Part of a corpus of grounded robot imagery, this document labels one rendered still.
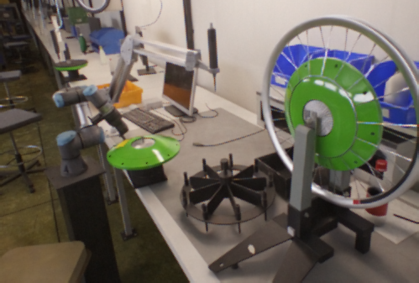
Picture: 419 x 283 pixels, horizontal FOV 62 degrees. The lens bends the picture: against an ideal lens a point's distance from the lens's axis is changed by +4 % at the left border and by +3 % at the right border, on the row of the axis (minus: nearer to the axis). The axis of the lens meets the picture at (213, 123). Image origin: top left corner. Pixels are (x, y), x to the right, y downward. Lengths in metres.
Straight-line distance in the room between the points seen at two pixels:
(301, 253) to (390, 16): 0.94
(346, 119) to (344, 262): 0.46
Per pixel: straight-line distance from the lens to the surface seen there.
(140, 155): 1.42
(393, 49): 0.83
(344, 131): 0.92
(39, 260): 1.82
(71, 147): 1.84
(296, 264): 1.04
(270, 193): 1.29
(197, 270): 1.12
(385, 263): 1.21
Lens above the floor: 1.71
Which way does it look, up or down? 22 degrees down
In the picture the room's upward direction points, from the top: 4 degrees counter-clockwise
